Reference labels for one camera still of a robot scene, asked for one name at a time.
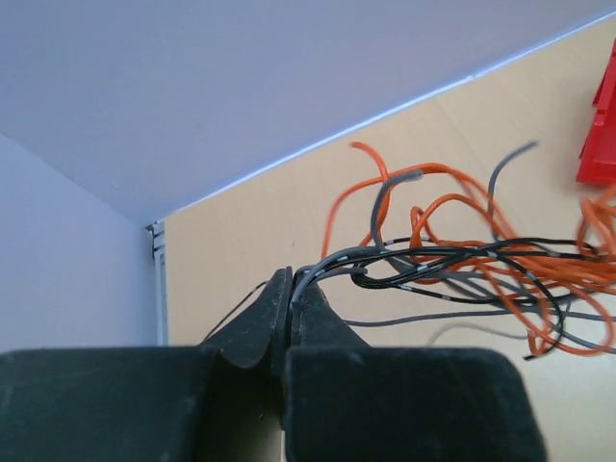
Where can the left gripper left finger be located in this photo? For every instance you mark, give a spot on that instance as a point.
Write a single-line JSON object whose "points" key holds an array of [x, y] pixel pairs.
{"points": [[216, 401]]}

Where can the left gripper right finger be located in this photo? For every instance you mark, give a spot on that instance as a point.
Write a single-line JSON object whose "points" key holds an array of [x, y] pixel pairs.
{"points": [[348, 401]]}

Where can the aluminium rail frame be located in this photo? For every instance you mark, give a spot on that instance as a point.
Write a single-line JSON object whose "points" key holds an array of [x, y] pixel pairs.
{"points": [[157, 231]]}

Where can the red plastic bin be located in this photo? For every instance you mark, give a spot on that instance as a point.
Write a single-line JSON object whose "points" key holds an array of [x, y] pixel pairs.
{"points": [[597, 156]]}

